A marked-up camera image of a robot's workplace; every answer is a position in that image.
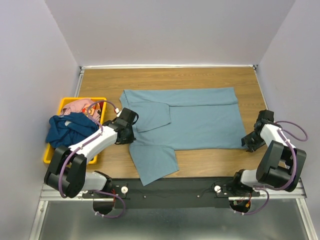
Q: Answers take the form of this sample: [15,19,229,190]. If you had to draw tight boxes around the aluminium frame rail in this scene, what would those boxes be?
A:
[39,179,307,201]

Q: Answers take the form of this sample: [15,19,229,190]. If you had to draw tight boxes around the patterned pink shirt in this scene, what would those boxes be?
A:
[59,98,103,121]

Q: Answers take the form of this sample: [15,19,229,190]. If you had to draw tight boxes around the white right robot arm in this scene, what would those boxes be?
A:
[230,109,308,196]

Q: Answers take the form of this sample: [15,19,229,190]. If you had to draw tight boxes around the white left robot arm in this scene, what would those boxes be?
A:
[44,107,139,198]

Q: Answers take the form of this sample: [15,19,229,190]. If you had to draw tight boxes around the dark blue shirt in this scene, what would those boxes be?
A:
[45,112,100,148]

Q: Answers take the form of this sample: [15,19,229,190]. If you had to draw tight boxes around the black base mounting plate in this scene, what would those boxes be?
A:
[82,177,259,211]

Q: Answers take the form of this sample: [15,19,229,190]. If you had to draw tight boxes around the light blue t shirt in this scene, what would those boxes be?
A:
[120,87,246,186]

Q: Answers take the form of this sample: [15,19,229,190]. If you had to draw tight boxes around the yellow plastic bin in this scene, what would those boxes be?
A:
[43,97,107,164]

